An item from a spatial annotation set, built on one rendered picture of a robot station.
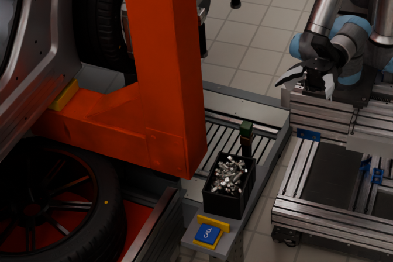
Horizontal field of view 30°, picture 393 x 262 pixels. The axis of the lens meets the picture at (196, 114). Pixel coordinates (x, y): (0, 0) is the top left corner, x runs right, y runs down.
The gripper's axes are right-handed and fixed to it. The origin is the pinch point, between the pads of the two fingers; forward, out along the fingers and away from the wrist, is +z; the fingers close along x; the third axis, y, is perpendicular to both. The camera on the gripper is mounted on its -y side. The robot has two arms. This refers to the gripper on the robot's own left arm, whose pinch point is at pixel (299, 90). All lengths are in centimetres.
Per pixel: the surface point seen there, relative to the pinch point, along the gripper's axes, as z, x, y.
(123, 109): -7, 76, 36
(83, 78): -75, 182, 100
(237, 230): -4, 34, 75
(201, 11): -49, 69, 20
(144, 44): -8, 59, 5
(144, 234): 11, 65, 76
